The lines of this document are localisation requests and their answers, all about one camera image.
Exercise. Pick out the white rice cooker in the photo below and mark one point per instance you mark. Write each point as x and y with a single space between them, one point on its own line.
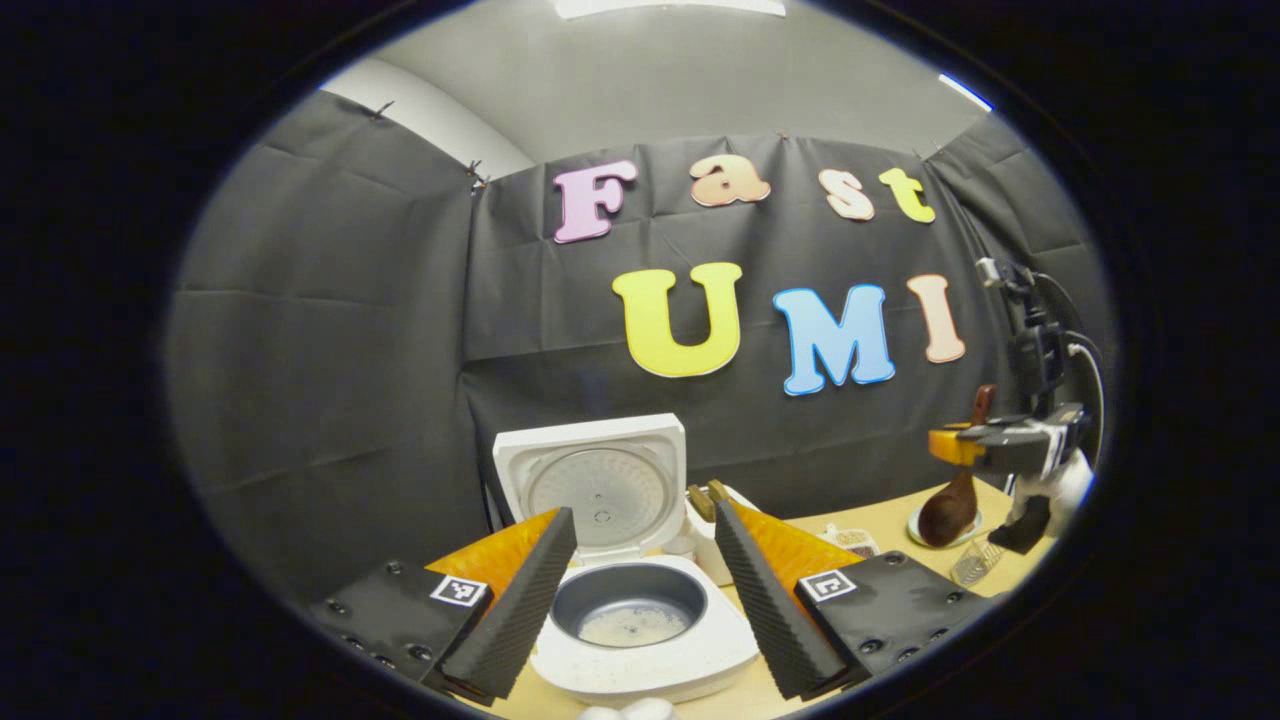
650 670

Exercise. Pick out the white toaster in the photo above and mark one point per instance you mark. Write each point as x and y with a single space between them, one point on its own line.
705 555

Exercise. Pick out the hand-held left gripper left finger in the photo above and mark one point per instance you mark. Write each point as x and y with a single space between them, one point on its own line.
505 620

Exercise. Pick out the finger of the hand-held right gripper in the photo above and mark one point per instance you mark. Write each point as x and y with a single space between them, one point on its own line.
990 445

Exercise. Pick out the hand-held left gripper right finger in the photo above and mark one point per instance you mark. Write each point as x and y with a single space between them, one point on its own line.
765 615

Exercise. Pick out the black backdrop cloth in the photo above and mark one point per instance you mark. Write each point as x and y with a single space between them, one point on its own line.
330 350

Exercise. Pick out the brown toast slice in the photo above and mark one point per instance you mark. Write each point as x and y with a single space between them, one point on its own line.
700 502
720 492

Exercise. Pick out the dark wooden spoon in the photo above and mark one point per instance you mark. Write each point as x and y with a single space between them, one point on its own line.
945 515

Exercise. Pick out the ceiling light panel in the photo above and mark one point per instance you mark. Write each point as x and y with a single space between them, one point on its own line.
670 7
965 90

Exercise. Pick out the pale green plate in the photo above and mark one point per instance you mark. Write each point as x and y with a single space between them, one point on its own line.
970 530

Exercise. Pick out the white divided grain dish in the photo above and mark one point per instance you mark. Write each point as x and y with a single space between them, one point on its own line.
850 542

